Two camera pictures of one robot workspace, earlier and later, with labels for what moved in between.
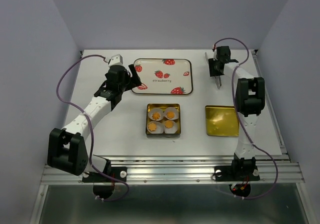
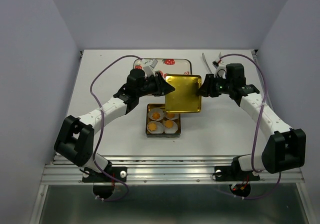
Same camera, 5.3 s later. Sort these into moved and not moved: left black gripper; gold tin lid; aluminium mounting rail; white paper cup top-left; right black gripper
Moved: left black gripper; right black gripper; gold tin lid
Not moved: white paper cup top-left; aluminium mounting rail
